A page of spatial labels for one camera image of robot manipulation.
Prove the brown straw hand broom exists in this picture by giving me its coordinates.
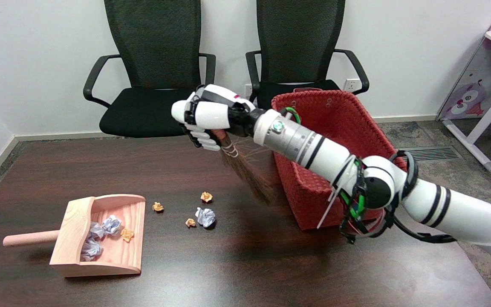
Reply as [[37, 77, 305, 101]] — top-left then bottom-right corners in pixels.
[[211, 130, 278, 205]]

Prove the white pink children's desk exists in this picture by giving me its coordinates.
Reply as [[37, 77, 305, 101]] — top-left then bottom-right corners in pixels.
[[436, 0, 491, 173]]

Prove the green robot cable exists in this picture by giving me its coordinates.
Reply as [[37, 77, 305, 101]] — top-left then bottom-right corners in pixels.
[[283, 107, 364, 219]]

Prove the red woven basket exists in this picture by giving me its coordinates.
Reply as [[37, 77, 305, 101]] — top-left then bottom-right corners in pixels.
[[271, 88, 408, 231]]

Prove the black robot cable loom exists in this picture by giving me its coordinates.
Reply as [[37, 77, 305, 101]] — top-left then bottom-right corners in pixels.
[[339, 149, 491, 246]]

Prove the black mesh office chair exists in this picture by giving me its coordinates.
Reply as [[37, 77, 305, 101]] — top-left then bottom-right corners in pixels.
[[83, 0, 220, 138], [245, 0, 370, 133]]

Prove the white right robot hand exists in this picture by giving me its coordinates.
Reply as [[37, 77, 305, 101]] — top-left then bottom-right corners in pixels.
[[171, 84, 267, 152]]

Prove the metal floor vent grille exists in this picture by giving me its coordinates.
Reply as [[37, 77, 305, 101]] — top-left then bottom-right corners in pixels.
[[399, 146, 462, 163]]

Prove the wooden dustpan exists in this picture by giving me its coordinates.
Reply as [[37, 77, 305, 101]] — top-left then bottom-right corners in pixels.
[[3, 194, 146, 278]]

